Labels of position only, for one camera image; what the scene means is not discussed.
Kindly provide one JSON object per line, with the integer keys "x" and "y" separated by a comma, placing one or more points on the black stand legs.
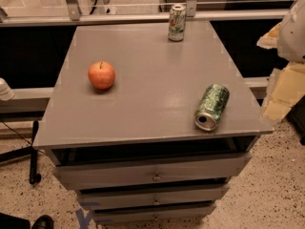
{"x": 27, "y": 151}

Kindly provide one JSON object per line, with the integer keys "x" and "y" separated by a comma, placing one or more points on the red orange apple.
{"x": 101, "y": 75}

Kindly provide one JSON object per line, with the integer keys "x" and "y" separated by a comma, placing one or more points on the middle grey drawer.
{"x": 154, "y": 197}

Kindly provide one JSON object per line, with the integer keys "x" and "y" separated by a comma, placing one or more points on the top grey drawer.
{"x": 152, "y": 171}

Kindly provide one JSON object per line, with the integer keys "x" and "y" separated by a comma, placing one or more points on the green soda can lying down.
{"x": 211, "y": 106}

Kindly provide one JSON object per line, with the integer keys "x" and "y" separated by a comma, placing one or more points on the bottom grey drawer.
{"x": 170, "y": 211}

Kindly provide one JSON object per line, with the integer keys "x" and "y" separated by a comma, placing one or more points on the black shoe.
{"x": 43, "y": 222}

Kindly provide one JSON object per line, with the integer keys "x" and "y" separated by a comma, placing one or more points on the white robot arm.
{"x": 291, "y": 36}

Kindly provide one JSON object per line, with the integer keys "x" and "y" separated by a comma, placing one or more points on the grey drawer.
{"x": 170, "y": 211}
{"x": 154, "y": 197}
{"x": 152, "y": 171}

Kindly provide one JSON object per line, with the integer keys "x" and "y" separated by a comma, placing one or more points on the grey drawer cabinet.
{"x": 150, "y": 115}

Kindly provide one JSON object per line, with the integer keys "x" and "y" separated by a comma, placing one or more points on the upright white 7up can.
{"x": 177, "y": 22}

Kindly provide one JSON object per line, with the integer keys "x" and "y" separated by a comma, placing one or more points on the blue tape mark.
{"x": 85, "y": 218}

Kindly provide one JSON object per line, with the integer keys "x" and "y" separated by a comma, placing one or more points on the grey metal rail frame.
{"x": 38, "y": 36}

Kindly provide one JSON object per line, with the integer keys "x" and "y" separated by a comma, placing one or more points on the white cylindrical object at left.
{"x": 6, "y": 93}

